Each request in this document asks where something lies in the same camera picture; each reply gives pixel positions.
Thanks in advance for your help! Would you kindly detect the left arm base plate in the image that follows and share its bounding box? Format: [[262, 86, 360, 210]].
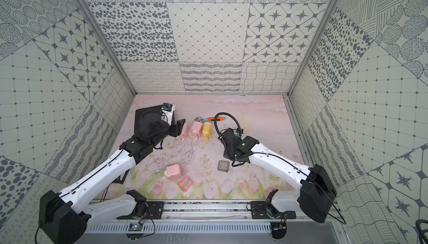
[[132, 201, 165, 220]]

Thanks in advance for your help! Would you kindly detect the aluminium mounting rail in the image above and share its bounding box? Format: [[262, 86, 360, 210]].
[[68, 198, 345, 223]]

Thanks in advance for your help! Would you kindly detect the pink floral table mat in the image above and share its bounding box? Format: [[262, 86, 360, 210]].
[[97, 95, 304, 199]]

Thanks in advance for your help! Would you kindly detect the pink pencil sharpener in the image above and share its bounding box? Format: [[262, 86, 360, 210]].
[[191, 121, 204, 141], [181, 122, 189, 140], [164, 164, 182, 180]]

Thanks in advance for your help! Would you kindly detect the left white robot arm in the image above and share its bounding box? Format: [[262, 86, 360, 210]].
[[39, 103, 185, 244]]

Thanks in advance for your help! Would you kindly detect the orange handled adjustable wrench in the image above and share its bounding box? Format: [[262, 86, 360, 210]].
[[195, 116, 226, 123]]

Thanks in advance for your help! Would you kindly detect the pink transparent tray near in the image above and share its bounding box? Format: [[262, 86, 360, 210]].
[[178, 176, 193, 192]]

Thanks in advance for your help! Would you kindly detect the grey transparent tray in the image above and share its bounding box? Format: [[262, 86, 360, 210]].
[[217, 160, 230, 173]]

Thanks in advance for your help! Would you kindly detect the black plastic tool case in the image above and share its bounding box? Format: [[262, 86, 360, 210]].
[[134, 105, 176, 133]]

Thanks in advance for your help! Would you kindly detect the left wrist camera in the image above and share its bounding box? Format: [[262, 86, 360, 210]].
[[161, 103, 175, 125]]

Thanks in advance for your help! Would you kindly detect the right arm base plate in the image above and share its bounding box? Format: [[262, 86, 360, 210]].
[[249, 201, 296, 219]]

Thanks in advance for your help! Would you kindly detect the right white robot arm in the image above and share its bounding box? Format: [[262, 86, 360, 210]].
[[218, 128, 337, 223]]

